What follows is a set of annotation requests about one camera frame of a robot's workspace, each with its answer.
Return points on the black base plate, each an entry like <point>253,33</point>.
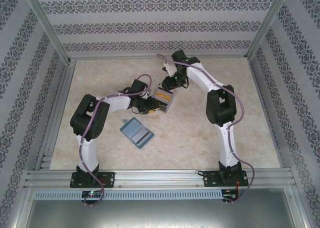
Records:
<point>210,178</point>
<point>108,179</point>

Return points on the orange plastic card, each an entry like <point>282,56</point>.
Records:
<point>162,96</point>

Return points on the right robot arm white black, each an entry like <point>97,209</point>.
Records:
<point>200,75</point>

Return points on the aluminium side rail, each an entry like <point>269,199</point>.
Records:
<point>58,108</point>

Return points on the aluminium frame post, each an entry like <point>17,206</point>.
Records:
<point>45,23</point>
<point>267,20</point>

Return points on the aluminium mounting rail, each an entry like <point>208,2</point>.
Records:
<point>160,178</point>

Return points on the clear acrylic card box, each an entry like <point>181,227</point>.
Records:
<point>171,105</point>

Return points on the blue box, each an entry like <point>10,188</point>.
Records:
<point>130,126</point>

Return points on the grey metal sheet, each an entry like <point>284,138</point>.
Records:
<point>160,215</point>

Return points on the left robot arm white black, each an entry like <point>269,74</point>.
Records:
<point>117,104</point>

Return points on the aluminium frame beam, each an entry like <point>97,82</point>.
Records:
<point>125,58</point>

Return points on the small circuit board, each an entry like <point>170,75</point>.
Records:
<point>92,194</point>
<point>231,195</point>

